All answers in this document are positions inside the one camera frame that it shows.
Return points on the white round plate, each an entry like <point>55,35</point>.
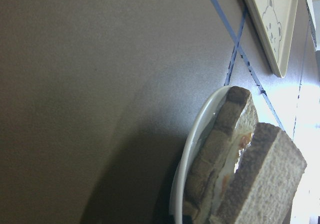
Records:
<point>198,134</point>

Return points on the brown bread slice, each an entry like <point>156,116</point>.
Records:
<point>265,183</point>

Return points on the bread slice under egg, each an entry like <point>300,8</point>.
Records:
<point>236,116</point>

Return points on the fried egg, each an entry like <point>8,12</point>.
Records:
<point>231,164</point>

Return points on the cream bear serving tray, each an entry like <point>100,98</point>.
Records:
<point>274,21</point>

